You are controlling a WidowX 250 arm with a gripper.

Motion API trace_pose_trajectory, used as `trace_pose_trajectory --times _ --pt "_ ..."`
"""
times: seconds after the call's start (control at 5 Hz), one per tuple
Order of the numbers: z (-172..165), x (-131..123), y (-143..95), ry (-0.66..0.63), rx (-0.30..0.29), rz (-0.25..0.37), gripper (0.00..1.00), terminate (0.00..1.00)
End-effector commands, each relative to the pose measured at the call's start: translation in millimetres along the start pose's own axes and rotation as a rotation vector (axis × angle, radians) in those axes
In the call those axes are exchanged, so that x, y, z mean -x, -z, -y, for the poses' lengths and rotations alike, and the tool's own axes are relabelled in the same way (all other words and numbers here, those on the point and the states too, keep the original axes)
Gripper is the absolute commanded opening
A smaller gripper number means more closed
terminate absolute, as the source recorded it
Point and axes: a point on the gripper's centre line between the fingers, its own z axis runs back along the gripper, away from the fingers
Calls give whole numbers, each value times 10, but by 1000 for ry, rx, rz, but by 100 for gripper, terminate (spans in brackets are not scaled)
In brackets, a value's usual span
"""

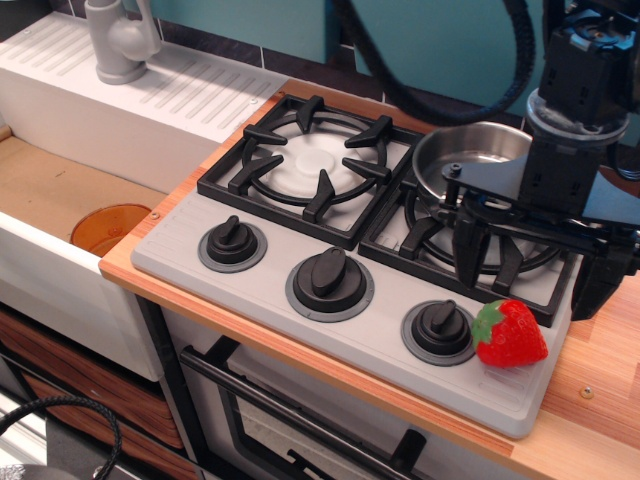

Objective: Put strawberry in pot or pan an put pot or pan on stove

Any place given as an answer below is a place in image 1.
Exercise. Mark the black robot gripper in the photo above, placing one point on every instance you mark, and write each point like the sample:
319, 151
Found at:
554, 194

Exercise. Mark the red plastic strawberry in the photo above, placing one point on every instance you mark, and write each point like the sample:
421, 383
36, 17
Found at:
505, 334

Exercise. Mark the small steel saucepan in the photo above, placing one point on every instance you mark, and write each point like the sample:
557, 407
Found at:
482, 142

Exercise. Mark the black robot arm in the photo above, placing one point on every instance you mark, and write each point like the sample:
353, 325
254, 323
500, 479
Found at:
590, 80

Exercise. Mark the black right stove knob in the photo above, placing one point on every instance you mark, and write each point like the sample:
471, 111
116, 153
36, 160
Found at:
438, 333

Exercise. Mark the black stove knob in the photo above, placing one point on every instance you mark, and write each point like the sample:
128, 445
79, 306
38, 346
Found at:
232, 246
330, 287
438, 333

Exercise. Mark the black middle stove knob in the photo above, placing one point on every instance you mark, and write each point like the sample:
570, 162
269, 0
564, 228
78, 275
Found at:
330, 287

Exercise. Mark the grey toy stove top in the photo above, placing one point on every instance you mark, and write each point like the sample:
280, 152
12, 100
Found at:
504, 399

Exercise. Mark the black left stove knob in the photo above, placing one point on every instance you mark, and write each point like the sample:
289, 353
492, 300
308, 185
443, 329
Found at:
232, 246

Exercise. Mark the black right burner grate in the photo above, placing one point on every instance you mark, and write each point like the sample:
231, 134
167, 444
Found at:
407, 237

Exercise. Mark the black burner grate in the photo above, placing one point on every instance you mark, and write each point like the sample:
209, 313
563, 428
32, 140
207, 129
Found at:
314, 169
407, 237

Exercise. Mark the black left burner grate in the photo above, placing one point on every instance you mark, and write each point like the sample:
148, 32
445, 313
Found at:
314, 169

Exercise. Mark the orange plastic bowl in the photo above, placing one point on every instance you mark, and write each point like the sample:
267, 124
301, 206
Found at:
102, 229

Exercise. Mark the grey toy faucet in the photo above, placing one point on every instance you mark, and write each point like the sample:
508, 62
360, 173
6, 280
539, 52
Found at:
121, 45

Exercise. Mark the white toy sink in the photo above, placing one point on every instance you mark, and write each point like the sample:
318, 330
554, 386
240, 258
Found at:
71, 144

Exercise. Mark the wooden drawer front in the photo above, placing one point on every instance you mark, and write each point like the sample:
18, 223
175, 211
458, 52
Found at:
49, 364

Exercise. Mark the oven door with black handle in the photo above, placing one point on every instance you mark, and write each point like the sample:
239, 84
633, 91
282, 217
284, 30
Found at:
278, 423

